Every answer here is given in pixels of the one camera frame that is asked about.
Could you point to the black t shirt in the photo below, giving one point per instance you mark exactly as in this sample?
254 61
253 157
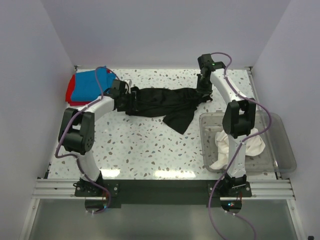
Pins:
176 106

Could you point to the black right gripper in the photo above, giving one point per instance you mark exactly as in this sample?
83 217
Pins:
205 91

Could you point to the red folded t shirt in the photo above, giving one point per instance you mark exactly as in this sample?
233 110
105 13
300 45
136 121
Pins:
71 87

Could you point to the clear plastic bin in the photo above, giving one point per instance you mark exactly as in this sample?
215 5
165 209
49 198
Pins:
268 152

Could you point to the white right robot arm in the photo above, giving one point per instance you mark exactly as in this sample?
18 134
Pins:
238 119

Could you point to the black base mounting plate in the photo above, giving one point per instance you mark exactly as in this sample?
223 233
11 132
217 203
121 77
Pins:
113 193

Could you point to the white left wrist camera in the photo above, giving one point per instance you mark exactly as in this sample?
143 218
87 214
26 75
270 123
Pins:
128 83

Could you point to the blue folded t shirt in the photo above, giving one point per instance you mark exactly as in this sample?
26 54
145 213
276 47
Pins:
103 77

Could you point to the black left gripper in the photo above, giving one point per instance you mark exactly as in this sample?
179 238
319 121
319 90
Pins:
132 105

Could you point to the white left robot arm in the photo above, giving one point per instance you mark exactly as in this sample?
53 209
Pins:
76 136

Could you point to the aluminium rail frame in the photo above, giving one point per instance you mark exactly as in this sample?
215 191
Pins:
261 189

